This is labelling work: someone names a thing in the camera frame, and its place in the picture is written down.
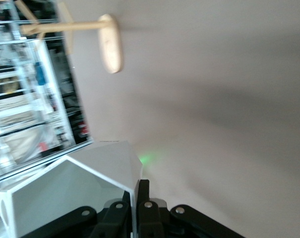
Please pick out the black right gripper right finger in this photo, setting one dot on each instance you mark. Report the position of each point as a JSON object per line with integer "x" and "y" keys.
{"x": 149, "y": 218}

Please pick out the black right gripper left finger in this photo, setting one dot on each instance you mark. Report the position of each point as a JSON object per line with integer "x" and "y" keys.
{"x": 115, "y": 223}

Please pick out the white faceted cup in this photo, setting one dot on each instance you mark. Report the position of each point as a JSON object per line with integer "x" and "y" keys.
{"x": 53, "y": 188}

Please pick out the wooden cup rack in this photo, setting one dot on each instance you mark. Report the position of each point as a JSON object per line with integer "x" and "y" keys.
{"x": 110, "y": 44}

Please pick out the brown table cover sheet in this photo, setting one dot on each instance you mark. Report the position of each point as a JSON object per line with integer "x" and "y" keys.
{"x": 201, "y": 86}

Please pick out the blue object on shelf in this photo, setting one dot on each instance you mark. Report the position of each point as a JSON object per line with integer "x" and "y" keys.
{"x": 40, "y": 73}

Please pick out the white metal shelf frame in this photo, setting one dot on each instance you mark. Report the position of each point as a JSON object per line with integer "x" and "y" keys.
{"x": 55, "y": 86}

